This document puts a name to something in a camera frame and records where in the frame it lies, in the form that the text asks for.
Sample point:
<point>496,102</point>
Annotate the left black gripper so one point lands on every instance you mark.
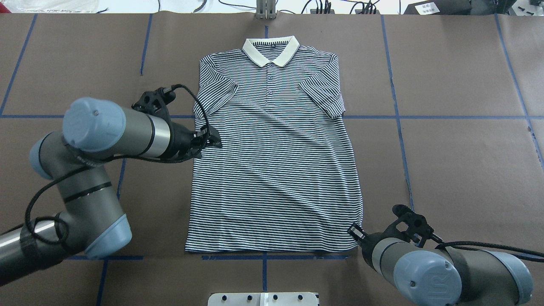
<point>182,142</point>

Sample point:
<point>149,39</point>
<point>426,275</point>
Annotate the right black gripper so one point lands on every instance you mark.
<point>369,242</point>

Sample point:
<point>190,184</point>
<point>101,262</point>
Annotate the blue white striped polo shirt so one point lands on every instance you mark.
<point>285,178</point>

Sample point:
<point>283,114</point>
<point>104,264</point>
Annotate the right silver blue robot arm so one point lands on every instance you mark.
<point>459,273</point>

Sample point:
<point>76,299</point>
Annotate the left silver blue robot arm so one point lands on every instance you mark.
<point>78,210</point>

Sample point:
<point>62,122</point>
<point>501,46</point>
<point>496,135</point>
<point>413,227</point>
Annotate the blue tape grid lines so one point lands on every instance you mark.
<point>444,113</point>

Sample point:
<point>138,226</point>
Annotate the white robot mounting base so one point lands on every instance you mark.
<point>297,298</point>

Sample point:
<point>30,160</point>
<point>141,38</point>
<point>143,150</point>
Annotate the black box with label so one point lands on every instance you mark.
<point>439,7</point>

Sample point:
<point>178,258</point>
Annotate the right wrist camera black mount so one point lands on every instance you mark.
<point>410,227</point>

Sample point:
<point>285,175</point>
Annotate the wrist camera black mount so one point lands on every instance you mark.
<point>154,103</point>
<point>410,227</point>

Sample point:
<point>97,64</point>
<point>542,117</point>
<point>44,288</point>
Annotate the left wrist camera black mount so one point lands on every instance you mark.
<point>154,103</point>

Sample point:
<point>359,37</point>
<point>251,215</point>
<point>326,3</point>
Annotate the aluminium frame post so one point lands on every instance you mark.
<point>266,10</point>

